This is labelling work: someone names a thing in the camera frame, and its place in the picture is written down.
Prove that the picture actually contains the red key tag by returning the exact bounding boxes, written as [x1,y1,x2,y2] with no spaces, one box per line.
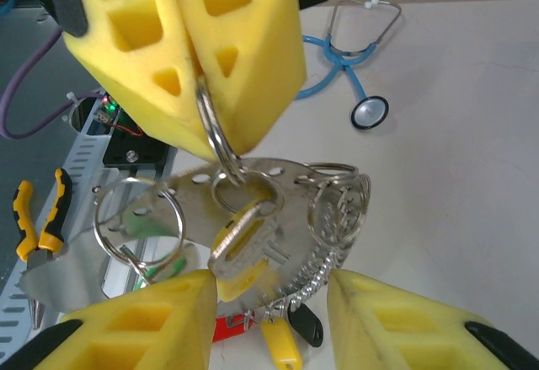
[212,313,264,344]

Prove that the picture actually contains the yellow black pliers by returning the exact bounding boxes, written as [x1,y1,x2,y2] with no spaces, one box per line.
[12,167,73,331]

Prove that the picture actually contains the blue stethoscope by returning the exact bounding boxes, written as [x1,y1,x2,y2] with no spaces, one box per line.
[294,0,403,131]

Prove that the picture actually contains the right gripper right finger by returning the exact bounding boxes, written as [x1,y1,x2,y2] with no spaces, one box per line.
[327,269,539,370]

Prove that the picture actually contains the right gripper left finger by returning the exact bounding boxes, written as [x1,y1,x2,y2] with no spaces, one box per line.
[0,268,218,370]

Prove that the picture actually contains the key with yellow cover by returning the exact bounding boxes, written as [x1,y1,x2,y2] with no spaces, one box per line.
[208,200,282,303]

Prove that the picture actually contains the small circuit board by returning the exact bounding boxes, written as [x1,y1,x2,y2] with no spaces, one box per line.
[94,95,122,126]

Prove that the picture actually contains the black key tag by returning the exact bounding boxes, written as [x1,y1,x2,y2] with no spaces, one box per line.
[286,302,325,348]

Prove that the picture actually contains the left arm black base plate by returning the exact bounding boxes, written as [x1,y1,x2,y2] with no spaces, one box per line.
[103,127,180,169]

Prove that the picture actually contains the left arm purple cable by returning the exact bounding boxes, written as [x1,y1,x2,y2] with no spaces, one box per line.
[0,24,65,140]

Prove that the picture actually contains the grey slotted cable duct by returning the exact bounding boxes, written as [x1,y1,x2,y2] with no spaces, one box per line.
[0,131,113,341]

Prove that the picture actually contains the key bunch with tags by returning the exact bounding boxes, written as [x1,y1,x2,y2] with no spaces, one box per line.
[19,157,374,310]

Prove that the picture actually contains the silver split key ring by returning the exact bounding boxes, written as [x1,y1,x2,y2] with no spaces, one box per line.
[93,175,187,268]
[195,72,249,188]
[307,163,372,245]
[210,169,286,219]

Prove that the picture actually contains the yellow key tag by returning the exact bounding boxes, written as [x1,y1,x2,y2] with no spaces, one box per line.
[260,317,304,369]

